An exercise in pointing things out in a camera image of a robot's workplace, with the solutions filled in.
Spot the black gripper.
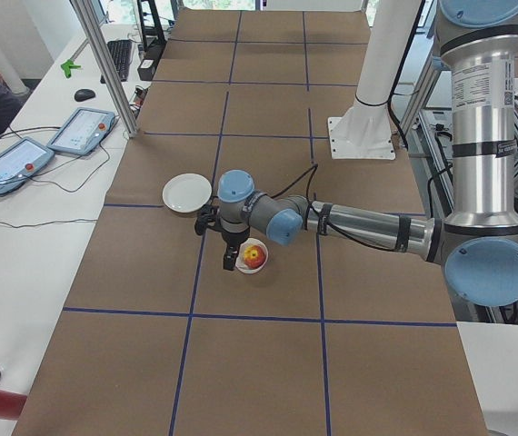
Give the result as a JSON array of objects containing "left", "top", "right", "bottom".
[{"left": 221, "top": 228, "right": 249, "bottom": 271}]

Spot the red yellow apple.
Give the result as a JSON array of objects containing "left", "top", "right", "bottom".
[{"left": 243, "top": 244, "right": 266, "bottom": 269}]

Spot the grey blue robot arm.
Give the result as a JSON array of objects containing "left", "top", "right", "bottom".
[{"left": 216, "top": 1, "right": 518, "bottom": 306}]

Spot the white bowl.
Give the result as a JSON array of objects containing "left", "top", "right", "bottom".
[{"left": 235, "top": 238, "right": 268, "bottom": 274}]

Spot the white plate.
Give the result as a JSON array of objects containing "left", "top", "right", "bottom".
[{"left": 162, "top": 173, "right": 212, "bottom": 213}]

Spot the far teach pendant tablet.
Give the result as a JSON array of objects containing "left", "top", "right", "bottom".
[{"left": 47, "top": 107, "right": 115, "bottom": 156}]

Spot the teach pendant tablet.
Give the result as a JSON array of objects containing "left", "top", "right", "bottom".
[
  {"left": 0, "top": 137, "right": 55, "bottom": 195},
  {"left": 47, "top": 107, "right": 115, "bottom": 156}
]

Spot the black box on desk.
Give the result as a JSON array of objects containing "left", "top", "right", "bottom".
[{"left": 137, "top": 59, "right": 156, "bottom": 82}]

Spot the black computer mouse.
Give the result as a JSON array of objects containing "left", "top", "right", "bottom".
[{"left": 74, "top": 88, "right": 96, "bottom": 103}]

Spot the near teach pendant tablet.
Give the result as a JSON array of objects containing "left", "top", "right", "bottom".
[{"left": 0, "top": 137, "right": 55, "bottom": 195}]

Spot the black keyboard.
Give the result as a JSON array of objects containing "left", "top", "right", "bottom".
[{"left": 106, "top": 39, "right": 133, "bottom": 82}]

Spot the green plastic clamp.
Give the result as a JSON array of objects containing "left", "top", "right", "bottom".
[{"left": 60, "top": 59, "right": 81, "bottom": 78}]

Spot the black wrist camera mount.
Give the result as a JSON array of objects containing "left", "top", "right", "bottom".
[{"left": 194, "top": 204, "right": 222, "bottom": 236}]

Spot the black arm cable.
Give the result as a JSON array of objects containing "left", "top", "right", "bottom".
[{"left": 271, "top": 163, "right": 455, "bottom": 252}]

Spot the aluminium side frame rack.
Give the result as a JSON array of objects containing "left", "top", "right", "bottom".
[{"left": 394, "top": 17, "right": 518, "bottom": 328}]

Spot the aluminium frame post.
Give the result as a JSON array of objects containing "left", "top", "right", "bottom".
[{"left": 71, "top": 0, "right": 138, "bottom": 138}]

